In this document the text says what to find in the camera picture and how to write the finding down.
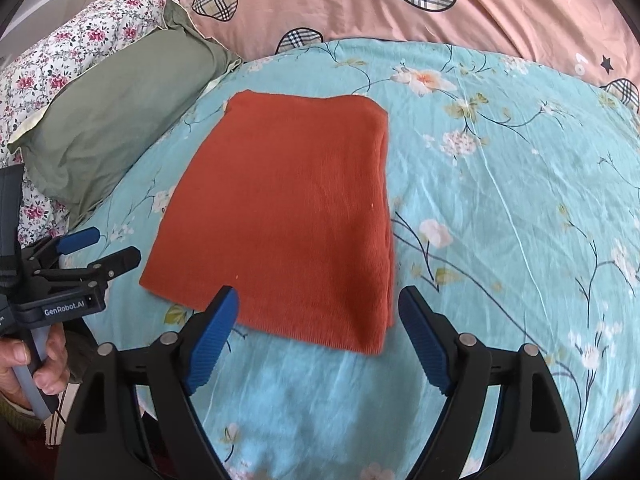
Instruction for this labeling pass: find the turquoise floral bed sheet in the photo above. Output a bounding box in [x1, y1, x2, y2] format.
[66, 39, 639, 479]

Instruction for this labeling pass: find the person's left hand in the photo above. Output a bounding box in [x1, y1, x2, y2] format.
[0, 320, 72, 411]

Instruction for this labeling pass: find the white floral pillow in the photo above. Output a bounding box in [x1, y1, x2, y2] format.
[1, 0, 178, 246]

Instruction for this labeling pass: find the green pillow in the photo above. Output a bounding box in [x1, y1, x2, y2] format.
[9, 2, 240, 226]

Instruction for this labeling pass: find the orange knit sweater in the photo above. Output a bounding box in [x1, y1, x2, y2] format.
[140, 90, 395, 356]

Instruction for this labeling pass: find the pink plaid-heart duvet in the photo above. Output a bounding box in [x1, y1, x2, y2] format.
[180, 0, 639, 108]

